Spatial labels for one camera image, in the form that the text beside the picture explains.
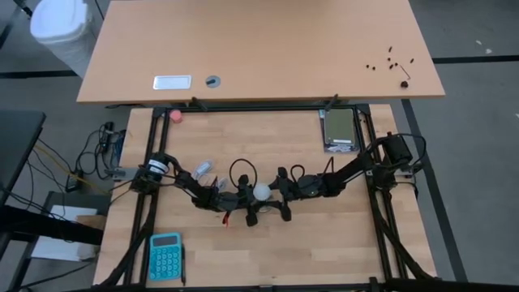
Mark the yellow floor cable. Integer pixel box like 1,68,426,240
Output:
33,144,109,195

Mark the black metal beam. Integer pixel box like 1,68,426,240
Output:
0,204,105,247

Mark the white power cord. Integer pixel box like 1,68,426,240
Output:
191,158,229,192

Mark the black cable with red tape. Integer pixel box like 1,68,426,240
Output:
221,157,260,229

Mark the black power adapter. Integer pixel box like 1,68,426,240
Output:
64,173,85,194

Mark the black pen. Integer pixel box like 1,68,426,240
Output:
180,243,188,287

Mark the teal calculator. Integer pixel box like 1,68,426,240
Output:
148,232,183,283

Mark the white lightbulb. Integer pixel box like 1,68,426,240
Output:
252,182,272,203

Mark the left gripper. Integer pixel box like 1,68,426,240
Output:
221,174,268,227

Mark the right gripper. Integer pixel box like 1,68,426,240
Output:
267,166,305,222

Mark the white trash bin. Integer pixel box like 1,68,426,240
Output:
29,0,97,79

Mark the black aluminium table frame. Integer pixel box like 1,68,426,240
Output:
97,103,441,292

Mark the black side table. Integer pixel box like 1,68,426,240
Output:
0,109,47,204

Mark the black clamp lever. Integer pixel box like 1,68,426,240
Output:
190,96,208,113
324,93,340,113

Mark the grey low platform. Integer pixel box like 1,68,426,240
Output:
42,190,111,220

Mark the black power strip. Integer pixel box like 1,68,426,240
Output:
100,120,117,154

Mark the white paper sheet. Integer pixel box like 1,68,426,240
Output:
30,204,101,263

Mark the tan wooden desk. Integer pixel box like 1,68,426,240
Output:
75,0,446,105

